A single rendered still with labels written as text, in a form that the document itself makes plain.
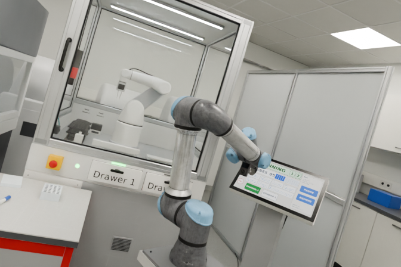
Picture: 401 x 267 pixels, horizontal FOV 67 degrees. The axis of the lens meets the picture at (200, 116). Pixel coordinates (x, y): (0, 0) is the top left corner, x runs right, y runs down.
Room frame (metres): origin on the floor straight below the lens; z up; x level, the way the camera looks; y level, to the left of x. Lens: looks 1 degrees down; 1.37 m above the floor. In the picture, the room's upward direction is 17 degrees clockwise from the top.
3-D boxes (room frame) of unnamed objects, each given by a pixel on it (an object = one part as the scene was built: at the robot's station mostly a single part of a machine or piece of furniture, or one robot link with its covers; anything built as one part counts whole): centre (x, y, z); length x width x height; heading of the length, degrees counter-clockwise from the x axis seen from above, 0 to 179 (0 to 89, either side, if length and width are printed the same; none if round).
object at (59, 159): (1.64, 0.69, 0.88); 0.07 x 0.05 x 0.07; 106
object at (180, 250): (1.20, -0.11, 0.83); 0.15 x 0.15 x 0.10
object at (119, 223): (2.22, 0.46, 0.40); 1.03 x 0.95 x 0.80; 106
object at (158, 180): (1.83, 0.07, 0.87); 0.29 x 0.02 x 0.11; 106
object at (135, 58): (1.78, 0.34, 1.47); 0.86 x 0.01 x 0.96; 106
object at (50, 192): (1.48, 0.59, 0.78); 0.12 x 0.08 x 0.04; 21
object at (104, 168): (1.74, 0.37, 0.87); 0.29 x 0.02 x 0.11; 106
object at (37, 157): (2.22, 0.47, 0.87); 1.02 x 0.95 x 0.14; 106
